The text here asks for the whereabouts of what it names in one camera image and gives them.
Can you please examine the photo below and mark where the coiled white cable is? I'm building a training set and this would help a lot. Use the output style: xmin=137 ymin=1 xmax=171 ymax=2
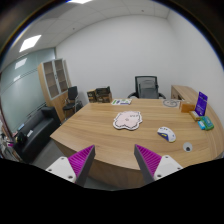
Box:
xmin=162 ymin=98 xmax=182 ymax=109

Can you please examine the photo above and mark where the black mesh office chair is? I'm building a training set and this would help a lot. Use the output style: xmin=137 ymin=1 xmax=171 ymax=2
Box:
xmin=128 ymin=76 xmax=165 ymax=99

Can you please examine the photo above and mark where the green packet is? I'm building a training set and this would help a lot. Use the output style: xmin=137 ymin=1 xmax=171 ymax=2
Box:
xmin=200 ymin=116 xmax=214 ymax=130

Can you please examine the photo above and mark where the small wooden box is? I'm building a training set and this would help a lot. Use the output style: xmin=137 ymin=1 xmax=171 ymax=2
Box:
xmin=180 ymin=102 xmax=195 ymax=113

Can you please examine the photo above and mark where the green and white booklet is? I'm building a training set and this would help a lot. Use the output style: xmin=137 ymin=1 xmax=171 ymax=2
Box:
xmin=111 ymin=99 xmax=132 ymax=105

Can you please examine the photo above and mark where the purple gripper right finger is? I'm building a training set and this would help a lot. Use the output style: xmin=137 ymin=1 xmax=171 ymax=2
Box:
xmin=134 ymin=145 xmax=182 ymax=184

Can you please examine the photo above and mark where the white and blue computer mouse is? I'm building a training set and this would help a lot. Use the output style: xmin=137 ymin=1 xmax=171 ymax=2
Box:
xmin=157 ymin=126 xmax=176 ymax=143

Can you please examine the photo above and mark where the black leather sofa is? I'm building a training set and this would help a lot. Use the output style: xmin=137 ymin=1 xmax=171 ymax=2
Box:
xmin=14 ymin=107 xmax=61 ymax=163

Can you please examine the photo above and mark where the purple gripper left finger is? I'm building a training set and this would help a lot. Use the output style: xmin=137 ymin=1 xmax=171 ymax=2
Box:
xmin=47 ymin=145 xmax=95 ymax=187

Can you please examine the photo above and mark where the blue packet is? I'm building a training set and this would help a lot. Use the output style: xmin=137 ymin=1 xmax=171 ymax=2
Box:
xmin=198 ymin=121 xmax=205 ymax=130

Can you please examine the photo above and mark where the low wooden sideboard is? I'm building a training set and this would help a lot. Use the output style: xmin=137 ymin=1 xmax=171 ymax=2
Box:
xmin=171 ymin=85 xmax=199 ymax=104

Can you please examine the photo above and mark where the wooden glass-door cabinet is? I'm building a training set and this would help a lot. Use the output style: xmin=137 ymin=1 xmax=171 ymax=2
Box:
xmin=37 ymin=59 xmax=69 ymax=121

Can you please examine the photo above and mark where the small black side chair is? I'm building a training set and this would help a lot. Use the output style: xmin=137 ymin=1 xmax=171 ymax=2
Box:
xmin=63 ymin=86 xmax=83 ymax=113

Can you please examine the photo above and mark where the small brown cardboard box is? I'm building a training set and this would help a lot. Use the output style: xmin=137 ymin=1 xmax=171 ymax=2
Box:
xmin=87 ymin=89 xmax=97 ymax=103

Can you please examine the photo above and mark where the dark cardboard box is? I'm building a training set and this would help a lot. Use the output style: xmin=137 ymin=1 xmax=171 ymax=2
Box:
xmin=96 ymin=86 xmax=112 ymax=103

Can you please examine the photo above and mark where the yellow packet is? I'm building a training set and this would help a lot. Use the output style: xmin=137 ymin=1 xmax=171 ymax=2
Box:
xmin=189 ymin=111 xmax=200 ymax=121

